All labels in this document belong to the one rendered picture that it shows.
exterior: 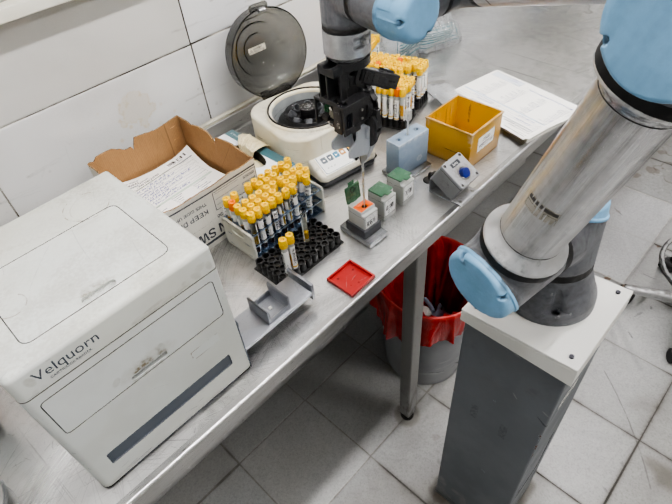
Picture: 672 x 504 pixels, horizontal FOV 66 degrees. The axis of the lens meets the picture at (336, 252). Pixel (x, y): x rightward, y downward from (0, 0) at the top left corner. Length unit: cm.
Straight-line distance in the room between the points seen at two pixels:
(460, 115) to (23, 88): 98
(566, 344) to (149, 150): 97
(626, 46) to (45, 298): 66
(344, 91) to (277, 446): 127
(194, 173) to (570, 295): 84
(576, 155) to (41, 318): 62
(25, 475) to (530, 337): 82
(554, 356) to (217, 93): 103
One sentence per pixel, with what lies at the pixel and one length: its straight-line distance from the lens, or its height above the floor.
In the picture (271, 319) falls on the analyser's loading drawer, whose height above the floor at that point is 93.
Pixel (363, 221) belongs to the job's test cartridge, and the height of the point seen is 93.
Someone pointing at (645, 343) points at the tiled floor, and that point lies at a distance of 220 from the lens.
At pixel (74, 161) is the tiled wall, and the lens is 131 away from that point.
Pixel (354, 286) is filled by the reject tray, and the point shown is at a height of 88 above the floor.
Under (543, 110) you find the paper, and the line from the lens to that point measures 152.
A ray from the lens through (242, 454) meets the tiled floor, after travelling 184.
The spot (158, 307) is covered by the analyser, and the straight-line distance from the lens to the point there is 71.
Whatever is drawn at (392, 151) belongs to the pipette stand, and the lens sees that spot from 121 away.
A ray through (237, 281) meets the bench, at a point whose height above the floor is 87.
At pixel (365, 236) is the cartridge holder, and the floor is 90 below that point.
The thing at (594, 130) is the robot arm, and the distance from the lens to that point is 55.
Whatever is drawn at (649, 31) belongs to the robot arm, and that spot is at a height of 147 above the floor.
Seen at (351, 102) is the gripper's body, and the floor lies 122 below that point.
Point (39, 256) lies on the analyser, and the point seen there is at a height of 117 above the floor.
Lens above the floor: 164
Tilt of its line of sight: 45 degrees down
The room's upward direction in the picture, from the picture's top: 6 degrees counter-clockwise
